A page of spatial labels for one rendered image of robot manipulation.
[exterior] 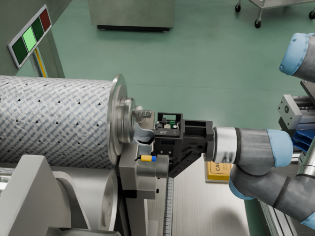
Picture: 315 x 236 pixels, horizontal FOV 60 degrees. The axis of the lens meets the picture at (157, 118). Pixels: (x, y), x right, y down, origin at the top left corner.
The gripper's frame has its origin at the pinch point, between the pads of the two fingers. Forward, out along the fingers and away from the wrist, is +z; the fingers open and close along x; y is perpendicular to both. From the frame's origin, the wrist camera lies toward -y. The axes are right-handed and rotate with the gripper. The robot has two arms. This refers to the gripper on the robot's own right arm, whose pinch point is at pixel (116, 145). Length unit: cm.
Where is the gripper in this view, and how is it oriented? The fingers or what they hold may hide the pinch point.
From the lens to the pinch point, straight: 59.8
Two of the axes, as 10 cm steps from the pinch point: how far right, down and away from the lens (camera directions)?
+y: 0.0, -7.1, -7.0
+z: -10.0, -0.5, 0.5
